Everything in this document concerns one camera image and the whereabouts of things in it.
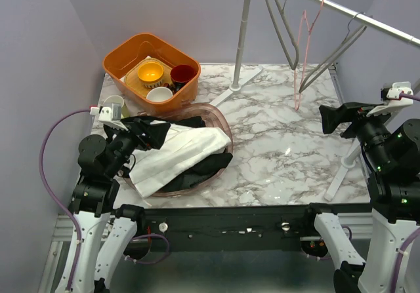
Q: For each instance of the clear pink plastic basket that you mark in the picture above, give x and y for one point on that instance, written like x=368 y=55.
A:
x=212 y=118

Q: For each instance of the black mounting bar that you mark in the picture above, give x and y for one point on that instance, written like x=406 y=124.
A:
x=244 y=228

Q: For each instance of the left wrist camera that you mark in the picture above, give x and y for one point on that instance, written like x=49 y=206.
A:
x=109 y=115

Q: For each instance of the orange plastic bin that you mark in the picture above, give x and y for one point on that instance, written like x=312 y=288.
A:
x=146 y=46

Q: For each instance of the white mug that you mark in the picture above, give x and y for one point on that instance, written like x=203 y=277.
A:
x=116 y=99

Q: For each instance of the dark red cup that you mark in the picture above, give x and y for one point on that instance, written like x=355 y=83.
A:
x=180 y=75

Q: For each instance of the white bowl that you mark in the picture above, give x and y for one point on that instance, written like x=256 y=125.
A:
x=159 y=94

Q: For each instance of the woven bamboo mat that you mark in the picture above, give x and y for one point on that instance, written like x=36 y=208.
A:
x=133 y=82

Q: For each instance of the yellow bowl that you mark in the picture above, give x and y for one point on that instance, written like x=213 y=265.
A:
x=151 y=74

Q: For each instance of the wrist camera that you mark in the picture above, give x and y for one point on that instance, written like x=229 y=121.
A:
x=109 y=115
x=393 y=101

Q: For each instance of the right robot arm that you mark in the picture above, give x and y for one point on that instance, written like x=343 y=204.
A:
x=393 y=186

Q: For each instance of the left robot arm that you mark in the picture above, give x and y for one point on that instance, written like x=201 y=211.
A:
x=102 y=233

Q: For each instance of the silver clothes rack rail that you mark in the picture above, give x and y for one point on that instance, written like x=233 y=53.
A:
x=372 y=23

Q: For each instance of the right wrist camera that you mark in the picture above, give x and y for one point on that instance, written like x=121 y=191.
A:
x=393 y=101

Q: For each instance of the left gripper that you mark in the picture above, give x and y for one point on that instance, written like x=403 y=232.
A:
x=154 y=136

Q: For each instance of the white skirt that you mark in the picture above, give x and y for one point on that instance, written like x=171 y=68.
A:
x=183 y=148

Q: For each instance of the black garment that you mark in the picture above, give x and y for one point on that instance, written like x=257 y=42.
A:
x=203 y=170

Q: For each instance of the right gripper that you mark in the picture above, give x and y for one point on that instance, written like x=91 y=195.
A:
x=359 y=111

